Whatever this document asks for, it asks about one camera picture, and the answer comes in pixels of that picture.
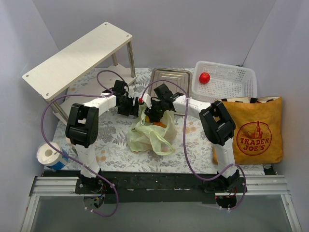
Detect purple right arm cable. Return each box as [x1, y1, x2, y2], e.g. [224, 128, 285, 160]
[140, 80, 248, 210]

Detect aluminium frame rail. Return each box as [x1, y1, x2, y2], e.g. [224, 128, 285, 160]
[21, 175, 301, 232]

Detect white plastic perforated basket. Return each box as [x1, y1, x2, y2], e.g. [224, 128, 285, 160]
[191, 61, 257, 102]

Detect red toy apple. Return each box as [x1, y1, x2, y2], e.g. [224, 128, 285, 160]
[199, 72, 211, 84]

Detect stainless steel tray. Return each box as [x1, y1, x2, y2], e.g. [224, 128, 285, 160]
[148, 68, 192, 97]

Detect long orange toy bread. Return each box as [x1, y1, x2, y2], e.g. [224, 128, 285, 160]
[145, 116, 167, 128]

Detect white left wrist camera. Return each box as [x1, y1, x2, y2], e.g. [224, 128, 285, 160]
[128, 86, 136, 98]

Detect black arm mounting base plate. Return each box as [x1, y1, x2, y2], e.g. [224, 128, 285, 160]
[75, 172, 246, 204]

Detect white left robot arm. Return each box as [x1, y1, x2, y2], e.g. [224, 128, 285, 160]
[65, 80, 139, 193]

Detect mustard yellow tote bag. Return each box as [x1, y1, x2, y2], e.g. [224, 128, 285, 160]
[220, 96, 283, 165]

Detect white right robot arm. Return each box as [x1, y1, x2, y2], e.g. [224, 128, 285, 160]
[139, 83, 239, 192]

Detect white wooden two-tier shelf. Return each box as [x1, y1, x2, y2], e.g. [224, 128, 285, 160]
[22, 22, 138, 125]

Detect light green plastic grocery bag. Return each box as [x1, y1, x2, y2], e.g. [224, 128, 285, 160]
[126, 105, 177, 156]

